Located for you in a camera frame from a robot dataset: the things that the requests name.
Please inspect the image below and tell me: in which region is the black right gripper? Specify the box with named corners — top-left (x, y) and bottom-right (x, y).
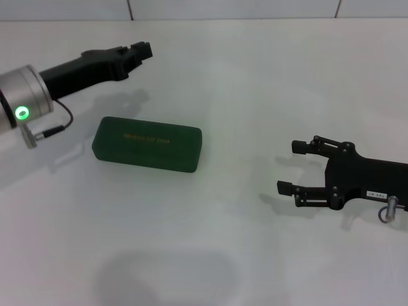
top-left (277, 135), bottom-right (408, 211)

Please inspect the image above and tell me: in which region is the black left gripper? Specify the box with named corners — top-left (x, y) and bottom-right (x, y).
top-left (38, 41), bottom-right (155, 100)

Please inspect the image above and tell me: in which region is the green glasses case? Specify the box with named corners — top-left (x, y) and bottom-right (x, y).
top-left (91, 116), bottom-right (203, 175)

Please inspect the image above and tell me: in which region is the right gripper cable with plug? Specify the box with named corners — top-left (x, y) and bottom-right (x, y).
top-left (379, 194), bottom-right (408, 224)

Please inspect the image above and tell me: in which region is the gripper cable with plug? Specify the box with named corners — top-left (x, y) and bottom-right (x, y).
top-left (379, 194), bottom-right (408, 224)
top-left (20, 100), bottom-right (75, 149)

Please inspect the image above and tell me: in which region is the left gripper cable with plug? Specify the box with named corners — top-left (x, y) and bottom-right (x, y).
top-left (20, 100), bottom-right (75, 149)

